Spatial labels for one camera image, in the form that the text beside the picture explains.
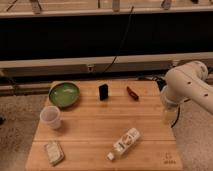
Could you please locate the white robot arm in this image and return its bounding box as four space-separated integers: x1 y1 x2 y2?
160 61 213 127

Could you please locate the black eraser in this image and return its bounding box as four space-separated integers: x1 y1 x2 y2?
99 84 108 101

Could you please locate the red pepper toy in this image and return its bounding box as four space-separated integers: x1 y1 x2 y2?
126 86 139 100

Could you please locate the green bowl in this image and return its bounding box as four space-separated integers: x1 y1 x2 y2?
49 82 80 108

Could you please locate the small clear plastic bottle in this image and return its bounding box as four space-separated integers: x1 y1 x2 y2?
107 128 141 161

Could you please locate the white plastic cup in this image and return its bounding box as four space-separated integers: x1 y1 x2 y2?
40 106 61 129

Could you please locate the grey foil packet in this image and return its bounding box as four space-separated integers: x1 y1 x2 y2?
44 141 65 166

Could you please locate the black hanging cable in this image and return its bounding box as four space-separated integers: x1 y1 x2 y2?
101 5 135 74

